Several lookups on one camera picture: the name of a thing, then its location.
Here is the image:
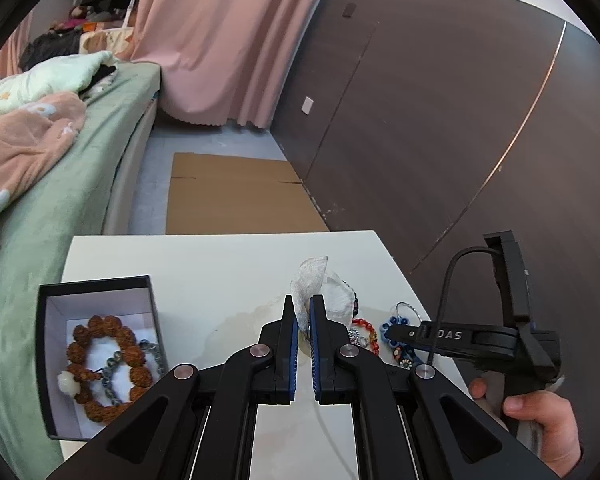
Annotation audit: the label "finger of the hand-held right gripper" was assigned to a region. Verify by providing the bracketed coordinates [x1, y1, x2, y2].
[380, 322, 521, 361]

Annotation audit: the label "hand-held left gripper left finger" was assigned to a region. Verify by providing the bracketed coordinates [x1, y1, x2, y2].
[45, 294, 301, 480]

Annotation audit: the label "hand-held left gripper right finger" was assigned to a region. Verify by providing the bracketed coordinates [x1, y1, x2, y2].
[309, 294, 566, 480]

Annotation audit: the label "silver hoop bangle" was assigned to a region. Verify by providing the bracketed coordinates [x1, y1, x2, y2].
[394, 301, 422, 323]

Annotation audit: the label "blue bead bracelet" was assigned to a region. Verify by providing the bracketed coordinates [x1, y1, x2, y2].
[380, 315, 423, 371]

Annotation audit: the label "red bead bracelet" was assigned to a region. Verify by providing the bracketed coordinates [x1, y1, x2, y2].
[350, 317, 381, 357]

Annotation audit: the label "white plastic bag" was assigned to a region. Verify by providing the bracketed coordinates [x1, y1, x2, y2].
[290, 255, 355, 333]

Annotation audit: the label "black jewelry box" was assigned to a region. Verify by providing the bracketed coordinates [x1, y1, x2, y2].
[35, 275, 169, 442]

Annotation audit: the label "person's right hand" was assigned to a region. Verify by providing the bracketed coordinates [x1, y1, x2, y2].
[469, 377, 583, 478]

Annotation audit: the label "brown cardboard sheet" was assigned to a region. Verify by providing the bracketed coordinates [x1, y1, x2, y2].
[166, 152, 330, 235]

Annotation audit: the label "bed with green sheet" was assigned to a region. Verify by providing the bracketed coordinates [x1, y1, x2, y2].
[0, 62, 162, 476]

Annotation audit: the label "wide pink curtain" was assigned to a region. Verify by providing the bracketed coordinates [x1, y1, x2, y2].
[130, 0, 337, 128]

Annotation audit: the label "pink fleece blanket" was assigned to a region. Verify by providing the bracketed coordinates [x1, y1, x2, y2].
[0, 91, 87, 281]

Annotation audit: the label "black garment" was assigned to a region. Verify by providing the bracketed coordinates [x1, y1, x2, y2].
[80, 62, 118, 92]

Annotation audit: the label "cream printed cushion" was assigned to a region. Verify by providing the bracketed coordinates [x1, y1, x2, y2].
[80, 27, 136, 57]

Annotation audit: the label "pale green quilt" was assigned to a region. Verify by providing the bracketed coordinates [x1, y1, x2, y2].
[0, 51, 116, 123]

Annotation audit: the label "white clothes rack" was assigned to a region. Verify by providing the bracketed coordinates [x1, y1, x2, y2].
[111, 0, 142, 28]

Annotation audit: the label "pile of black clothes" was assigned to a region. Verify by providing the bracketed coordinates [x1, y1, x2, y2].
[19, 29, 83, 72]

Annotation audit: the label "stuffed toys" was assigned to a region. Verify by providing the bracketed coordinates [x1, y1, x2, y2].
[55, 5, 112, 31]

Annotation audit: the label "narrow pink curtain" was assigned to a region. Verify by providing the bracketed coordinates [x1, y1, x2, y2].
[0, 10, 36, 82]

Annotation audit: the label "silver chain bracelet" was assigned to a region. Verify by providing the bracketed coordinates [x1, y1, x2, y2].
[97, 341, 163, 406]

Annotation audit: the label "brown wooden bead bracelet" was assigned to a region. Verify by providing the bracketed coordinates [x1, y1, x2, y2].
[55, 315, 153, 423]

